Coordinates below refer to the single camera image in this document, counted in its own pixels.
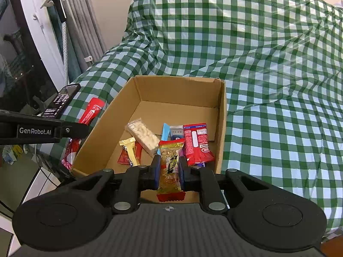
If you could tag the purple candy bar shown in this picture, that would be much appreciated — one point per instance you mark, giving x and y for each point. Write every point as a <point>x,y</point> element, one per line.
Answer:
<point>201,163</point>

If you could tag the brown cardboard box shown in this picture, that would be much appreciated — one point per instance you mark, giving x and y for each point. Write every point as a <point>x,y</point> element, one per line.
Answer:
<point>174,107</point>

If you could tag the small red snack packet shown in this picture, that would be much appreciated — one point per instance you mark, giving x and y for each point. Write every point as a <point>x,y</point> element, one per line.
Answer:
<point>124,157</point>

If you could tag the teal curtain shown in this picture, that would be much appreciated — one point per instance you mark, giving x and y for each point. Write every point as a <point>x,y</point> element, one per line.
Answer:
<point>72,59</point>

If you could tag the green checked blanket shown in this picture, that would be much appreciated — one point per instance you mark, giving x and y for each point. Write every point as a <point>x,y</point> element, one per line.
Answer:
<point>268,59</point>

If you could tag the yellow brown snack bar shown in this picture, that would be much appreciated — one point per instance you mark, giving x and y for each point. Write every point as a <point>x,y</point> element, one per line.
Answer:
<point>170,166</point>

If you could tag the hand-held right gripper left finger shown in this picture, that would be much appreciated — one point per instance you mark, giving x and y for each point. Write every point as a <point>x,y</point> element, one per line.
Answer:
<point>156,171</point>

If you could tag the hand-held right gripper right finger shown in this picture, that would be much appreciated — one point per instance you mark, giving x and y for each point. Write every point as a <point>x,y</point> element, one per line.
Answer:
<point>182,171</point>

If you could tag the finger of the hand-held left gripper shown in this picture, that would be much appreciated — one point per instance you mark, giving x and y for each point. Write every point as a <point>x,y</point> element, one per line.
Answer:
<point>76,130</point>

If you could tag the light blue snack packet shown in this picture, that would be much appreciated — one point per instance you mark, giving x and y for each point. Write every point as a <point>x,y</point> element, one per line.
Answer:
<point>166,132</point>

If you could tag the white framed door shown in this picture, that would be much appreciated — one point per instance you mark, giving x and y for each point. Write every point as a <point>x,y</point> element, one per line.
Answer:
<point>40,45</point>

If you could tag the white plastic clip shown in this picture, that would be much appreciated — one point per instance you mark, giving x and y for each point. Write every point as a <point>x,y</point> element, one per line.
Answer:
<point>88,59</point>

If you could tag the black smartphone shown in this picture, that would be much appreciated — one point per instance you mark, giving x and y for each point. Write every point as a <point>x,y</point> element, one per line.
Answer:
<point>63,97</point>

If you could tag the long red snack packet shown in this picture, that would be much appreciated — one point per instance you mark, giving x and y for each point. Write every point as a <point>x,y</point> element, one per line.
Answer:
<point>92,109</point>
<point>203,150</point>

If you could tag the gold candy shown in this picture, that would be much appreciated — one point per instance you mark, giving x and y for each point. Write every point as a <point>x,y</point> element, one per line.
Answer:
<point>130,146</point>

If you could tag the clear nougat snack packet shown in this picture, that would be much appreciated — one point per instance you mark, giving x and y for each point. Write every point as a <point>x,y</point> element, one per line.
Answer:
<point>142,136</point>

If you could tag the white and blue packet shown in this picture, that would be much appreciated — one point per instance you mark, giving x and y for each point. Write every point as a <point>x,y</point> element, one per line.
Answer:
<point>176,132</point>

